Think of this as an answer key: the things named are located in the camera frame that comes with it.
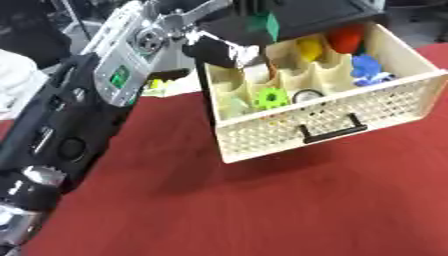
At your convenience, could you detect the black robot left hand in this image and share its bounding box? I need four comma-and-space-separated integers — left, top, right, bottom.
180, 0, 277, 70

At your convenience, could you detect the green block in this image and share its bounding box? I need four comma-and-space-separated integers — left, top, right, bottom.
246, 11, 282, 43

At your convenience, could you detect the pale compartment drawer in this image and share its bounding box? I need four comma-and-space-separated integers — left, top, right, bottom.
203, 21, 448, 165

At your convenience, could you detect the pale green toy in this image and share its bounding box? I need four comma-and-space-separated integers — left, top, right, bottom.
224, 97, 254, 118

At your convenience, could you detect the small lime green object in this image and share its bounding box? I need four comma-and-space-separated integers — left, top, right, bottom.
145, 78, 168, 90

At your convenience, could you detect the lime green gear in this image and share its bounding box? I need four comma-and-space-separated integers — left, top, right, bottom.
252, 87, 293, 111

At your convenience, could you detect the yellow toy fruit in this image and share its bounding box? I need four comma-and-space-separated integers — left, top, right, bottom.
294, 36, 326, 63

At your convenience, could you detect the red toy fruit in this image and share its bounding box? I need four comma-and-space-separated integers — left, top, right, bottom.
323, 23, 368, 55

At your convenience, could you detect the blue and white toy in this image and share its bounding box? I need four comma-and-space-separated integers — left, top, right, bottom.
350, 54, 398, 88

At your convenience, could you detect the white soft bag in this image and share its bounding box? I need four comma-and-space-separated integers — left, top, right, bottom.
0, 49, 51, 122

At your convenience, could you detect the black and white round ring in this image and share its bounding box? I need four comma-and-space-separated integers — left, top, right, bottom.
290, 88, 326, 104

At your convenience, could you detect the black drawer handle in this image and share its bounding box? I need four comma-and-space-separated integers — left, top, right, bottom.
297, 112, 370, 145

